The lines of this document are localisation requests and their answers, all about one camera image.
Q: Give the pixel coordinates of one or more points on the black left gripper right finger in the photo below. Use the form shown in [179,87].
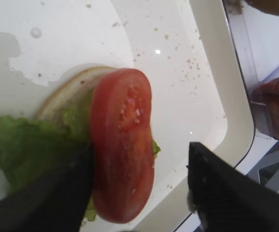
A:
[226,200]

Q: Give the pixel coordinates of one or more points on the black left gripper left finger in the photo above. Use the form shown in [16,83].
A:
[56,202]

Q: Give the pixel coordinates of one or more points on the red tomato slice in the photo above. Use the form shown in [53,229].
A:
[123,145]

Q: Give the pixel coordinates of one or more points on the lettuce leaf on bun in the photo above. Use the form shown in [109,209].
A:
[30,150]

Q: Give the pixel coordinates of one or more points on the white metal tray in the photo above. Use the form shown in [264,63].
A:
[183,48]

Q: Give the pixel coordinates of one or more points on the bottom bun slice on tray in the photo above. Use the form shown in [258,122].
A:
[72,90]

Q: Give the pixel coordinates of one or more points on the sesame bun half outer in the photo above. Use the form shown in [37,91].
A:
[266,6]

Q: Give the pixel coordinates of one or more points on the clear lower right slider rail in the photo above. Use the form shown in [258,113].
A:
[261,163]

